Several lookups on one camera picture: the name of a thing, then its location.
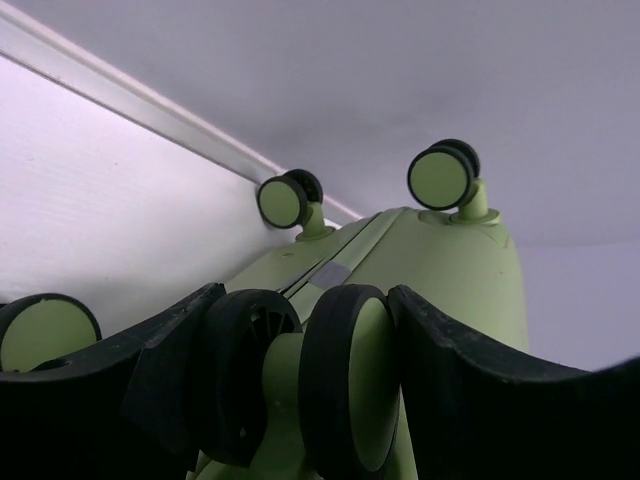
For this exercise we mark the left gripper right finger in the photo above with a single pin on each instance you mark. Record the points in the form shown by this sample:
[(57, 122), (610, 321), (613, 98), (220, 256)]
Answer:
[(479, 409)]

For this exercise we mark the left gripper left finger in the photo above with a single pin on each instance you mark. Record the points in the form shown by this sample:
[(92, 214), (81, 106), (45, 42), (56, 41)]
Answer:
[(112, 410)]

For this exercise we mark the green hard-shell suitcase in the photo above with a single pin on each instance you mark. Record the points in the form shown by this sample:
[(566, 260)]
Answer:
[(292, 373)]

